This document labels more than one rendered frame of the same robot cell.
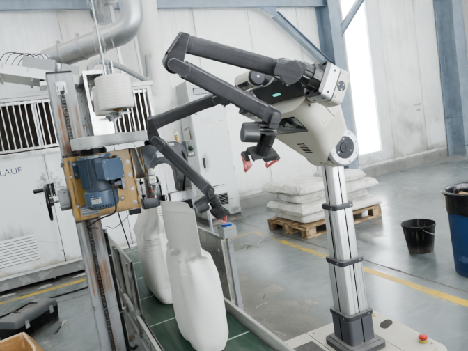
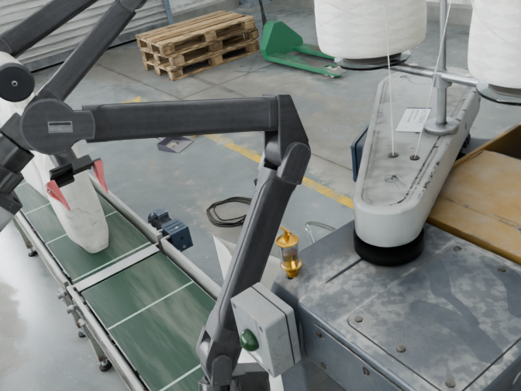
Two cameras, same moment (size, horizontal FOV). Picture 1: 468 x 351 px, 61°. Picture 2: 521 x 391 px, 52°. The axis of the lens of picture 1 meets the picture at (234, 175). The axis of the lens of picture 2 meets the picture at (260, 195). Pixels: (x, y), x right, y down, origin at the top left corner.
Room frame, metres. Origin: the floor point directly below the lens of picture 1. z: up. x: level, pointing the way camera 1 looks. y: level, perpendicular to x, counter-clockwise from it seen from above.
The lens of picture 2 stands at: (2.73, 0.20, 1.77)
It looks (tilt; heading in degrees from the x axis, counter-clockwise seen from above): 30 degrees down; 174
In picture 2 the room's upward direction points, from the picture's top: 10 degrees counter-clockwise
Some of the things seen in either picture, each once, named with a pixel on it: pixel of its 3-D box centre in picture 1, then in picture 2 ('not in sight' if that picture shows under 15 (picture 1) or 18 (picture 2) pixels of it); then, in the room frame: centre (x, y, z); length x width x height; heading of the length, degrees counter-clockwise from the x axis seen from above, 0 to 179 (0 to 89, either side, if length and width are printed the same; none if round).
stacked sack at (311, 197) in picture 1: (299, 194); not in sight; (4.91, -0.76, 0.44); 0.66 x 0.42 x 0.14; 19
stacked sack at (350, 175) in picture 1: (337, 175); not in sight; (5.22, -1.35, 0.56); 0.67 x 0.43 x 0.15; 25
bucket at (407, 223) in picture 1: (419, 236); not in sight; (3.54, -1.59, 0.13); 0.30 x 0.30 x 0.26
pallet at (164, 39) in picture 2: not in sight; (194, 31); (-3.83, 0.49, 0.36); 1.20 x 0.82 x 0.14; 111
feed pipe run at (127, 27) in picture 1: (109, 33); not in sight; (5.13, 1.24, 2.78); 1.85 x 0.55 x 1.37; 25
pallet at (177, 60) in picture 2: not in sight; (199, 42); (-3.87, 0.52, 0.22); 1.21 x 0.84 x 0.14; 115
